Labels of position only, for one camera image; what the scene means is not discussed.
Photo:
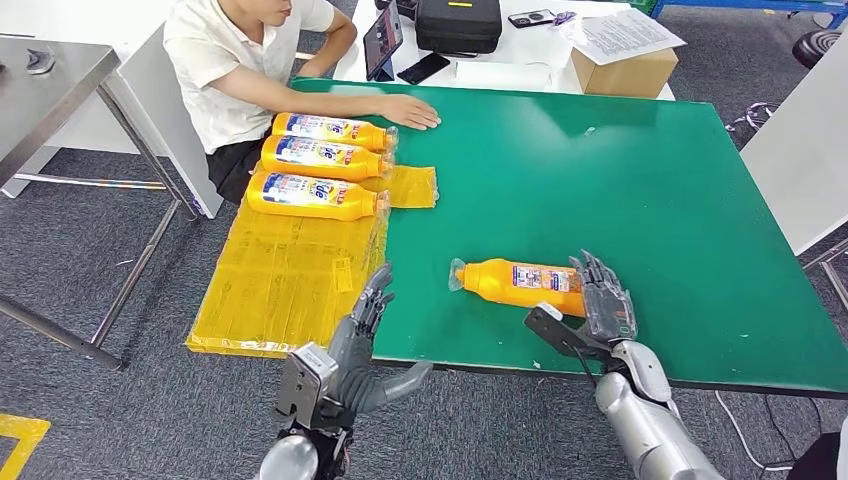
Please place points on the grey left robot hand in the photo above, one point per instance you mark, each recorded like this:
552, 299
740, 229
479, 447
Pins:
358, 384

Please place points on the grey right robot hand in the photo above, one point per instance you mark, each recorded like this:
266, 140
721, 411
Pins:
606, 311

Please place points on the person's right hand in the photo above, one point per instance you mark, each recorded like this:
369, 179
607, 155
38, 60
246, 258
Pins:
409, 111

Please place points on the orange detergent bottle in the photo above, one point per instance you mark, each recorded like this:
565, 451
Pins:
490, 281
371, 138
351, 204
358, 166

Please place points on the person's left forearm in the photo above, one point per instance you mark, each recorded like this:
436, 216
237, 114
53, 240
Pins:
331, 50

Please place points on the person's right forearm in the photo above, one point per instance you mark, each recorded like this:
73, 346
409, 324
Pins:
338, 104

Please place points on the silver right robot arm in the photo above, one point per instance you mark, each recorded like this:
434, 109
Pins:
642, 424

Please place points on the black smartphone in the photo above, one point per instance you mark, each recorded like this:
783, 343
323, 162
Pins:
424, 67

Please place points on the tablet on blue stand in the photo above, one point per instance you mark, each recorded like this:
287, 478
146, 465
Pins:
383, 36

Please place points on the black carrying case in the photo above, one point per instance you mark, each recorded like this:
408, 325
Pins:
457, 26

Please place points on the yellow taped cardboard mat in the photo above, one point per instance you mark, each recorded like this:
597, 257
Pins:
285, 278

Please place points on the purple wrapper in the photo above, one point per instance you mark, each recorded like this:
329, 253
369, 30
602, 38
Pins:
563, 18

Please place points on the person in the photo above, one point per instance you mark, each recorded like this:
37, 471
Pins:
205, 66
821, 458

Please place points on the brown cardboard box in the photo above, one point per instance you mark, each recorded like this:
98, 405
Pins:
623, 76

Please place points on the printed paper sheet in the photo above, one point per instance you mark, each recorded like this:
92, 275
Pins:
626, 34

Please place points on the white side table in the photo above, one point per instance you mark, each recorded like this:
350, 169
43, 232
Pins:
802, 152

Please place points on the green plastic crate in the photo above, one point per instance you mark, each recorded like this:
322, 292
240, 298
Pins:
642, 5

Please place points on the yellow floor tape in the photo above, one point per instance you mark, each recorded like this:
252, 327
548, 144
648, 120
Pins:
30, 429

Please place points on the blue metal rack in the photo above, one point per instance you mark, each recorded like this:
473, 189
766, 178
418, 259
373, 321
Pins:
729, 3

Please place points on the black round stool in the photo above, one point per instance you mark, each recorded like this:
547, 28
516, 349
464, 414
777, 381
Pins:
818, 46

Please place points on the stainless steel table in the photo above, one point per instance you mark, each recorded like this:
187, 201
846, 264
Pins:
46, 99

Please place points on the grey metal part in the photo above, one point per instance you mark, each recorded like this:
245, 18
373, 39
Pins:
40, 63

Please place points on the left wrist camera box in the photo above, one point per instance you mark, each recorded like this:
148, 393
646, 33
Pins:
305, 384

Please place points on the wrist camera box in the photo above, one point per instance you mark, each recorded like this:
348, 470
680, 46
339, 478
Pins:
305, 384
550, 331

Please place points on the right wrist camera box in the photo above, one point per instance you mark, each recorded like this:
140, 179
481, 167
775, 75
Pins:
550, 331

